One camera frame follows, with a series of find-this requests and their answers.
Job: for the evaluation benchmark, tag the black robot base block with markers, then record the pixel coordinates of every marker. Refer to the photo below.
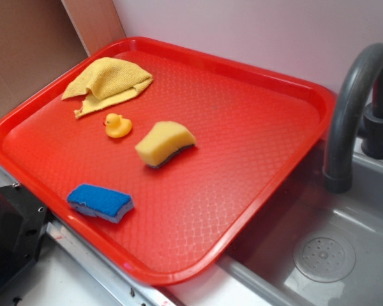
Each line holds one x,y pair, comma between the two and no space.
23,221

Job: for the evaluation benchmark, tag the yellow rubber duck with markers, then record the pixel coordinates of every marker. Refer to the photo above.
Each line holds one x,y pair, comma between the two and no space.
116,126

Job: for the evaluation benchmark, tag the yellow microfiber cloth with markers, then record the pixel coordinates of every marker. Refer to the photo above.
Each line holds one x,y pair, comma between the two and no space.
107,82

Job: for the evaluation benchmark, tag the grey curved faucet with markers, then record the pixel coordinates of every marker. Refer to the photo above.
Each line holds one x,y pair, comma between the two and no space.
358,113

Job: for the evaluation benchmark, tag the grey plastic sink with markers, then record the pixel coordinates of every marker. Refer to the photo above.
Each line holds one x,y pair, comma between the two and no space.
258,268

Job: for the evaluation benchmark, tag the brown cardboard panel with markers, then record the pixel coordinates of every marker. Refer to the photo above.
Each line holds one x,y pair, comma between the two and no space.
40,40

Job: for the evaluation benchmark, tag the sink drain strainer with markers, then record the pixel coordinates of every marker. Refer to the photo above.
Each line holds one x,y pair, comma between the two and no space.
324,257

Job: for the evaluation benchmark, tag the red plastic tray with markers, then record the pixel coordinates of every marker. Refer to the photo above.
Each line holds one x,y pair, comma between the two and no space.
252,127

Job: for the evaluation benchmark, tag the blue sponge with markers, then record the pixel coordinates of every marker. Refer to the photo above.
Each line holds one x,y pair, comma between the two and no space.
96,201

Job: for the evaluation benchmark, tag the yellow sponge with grey pad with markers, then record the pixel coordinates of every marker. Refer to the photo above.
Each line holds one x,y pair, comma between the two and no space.
165,140

